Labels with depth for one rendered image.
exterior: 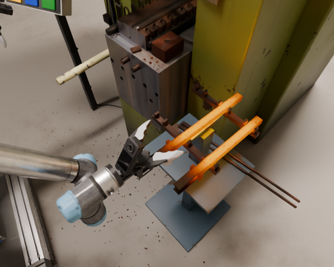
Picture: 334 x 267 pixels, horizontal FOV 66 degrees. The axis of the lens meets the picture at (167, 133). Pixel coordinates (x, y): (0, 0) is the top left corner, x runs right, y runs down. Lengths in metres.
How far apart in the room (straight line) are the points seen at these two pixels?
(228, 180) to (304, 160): 1.11
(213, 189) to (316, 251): 0.99
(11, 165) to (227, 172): 0.79
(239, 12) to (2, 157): 0.83
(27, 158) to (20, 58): 2.29
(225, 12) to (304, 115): 1.55
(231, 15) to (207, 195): 0.68
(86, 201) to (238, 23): 0.76
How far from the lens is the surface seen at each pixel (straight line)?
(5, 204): 1.81
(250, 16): 0.97
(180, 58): 1.20
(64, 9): 1.48
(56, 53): 2.89
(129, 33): 1.28
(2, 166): 0.74
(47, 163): 0.77
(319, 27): 1.40
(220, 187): 1.10
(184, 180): 0.78
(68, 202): 0.70
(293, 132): 2.26
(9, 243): 1.72
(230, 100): 1.00
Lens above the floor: 1.68
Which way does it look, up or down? 56 degrees down
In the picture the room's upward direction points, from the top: straight up
